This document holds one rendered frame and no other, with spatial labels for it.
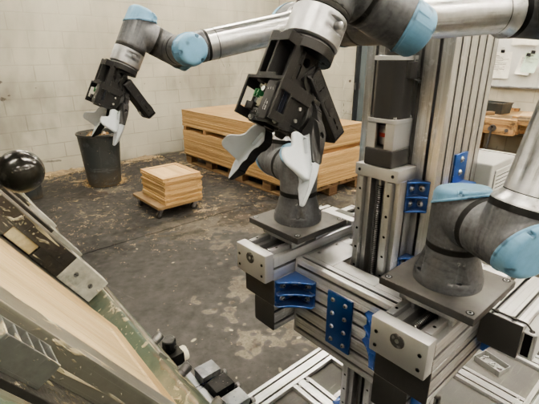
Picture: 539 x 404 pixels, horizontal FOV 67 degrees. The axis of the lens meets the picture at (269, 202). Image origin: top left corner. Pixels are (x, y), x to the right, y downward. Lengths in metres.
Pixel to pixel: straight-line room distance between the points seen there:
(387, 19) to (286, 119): 0.20
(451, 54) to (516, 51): 4.66
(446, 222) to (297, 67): 0.52
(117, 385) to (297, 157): 0.37
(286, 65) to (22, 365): 0.44
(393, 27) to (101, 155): 4.76
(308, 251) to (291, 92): 0.84
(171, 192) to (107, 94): 3.01
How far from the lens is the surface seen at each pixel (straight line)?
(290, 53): 0.54
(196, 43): 1.02
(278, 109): 0.50
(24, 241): 1.15
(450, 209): 0.92
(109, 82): 1.12
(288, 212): 1.23
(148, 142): 6.66
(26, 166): 0.40
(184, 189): 4.14
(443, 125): 1.11
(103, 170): 5.26
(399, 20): 0.61
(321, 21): 0.54
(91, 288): 1.25
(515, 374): 2.21
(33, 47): 6.09
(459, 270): 0.98
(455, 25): 0.83
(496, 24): 0.89
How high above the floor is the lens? 1.53
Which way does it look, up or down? 20 degrees down
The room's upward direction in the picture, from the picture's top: straight up
